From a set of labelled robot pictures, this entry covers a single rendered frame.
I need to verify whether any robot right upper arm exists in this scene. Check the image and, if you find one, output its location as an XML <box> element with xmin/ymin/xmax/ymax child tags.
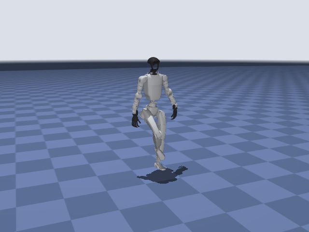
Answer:
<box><xmin>136</xmin><ymin>75</ymin><xmax>147</xmax><ymax>99</ymax></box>

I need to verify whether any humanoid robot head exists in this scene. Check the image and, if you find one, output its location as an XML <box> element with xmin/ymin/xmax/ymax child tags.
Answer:
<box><xmin>147</xmin><ymin>57</ymin><xmax>160</xmax><ymax>75</ymax></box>

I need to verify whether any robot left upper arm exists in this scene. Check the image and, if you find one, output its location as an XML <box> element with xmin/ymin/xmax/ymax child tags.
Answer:
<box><xmin>162</xmin><ymin>74</ymin><xmax>172</xmax><ymax>95</ymax></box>

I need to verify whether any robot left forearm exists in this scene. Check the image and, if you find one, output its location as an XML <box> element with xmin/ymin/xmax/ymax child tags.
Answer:
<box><xmin>168</xmin><ymin>93</ymin><xmax>178</xmax><ymax>107</ymax></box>

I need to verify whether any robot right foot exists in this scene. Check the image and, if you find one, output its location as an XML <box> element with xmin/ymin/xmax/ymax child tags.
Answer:
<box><xmin>154</xmin><ymin>147</ymin><xmax>165</xmax><ymax>160</ymax></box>

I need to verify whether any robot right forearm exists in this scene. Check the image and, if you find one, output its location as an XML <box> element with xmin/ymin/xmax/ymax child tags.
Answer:
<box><xmin>132</xmin><ymin>93</ymin><xmax>140</xmax><ymax>114</ymax></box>

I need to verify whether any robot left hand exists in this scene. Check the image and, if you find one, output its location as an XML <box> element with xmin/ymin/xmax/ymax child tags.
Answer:
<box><xmin>171</xmin><ymin>105</ymin><xmax>177</xmax><ymax>120</ymax></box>

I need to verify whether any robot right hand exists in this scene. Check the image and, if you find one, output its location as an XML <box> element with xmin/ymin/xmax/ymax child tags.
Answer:
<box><xmin>132</xmin><ymin>110</ymin><xmax>141</xmax><ymax>128</ymax></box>

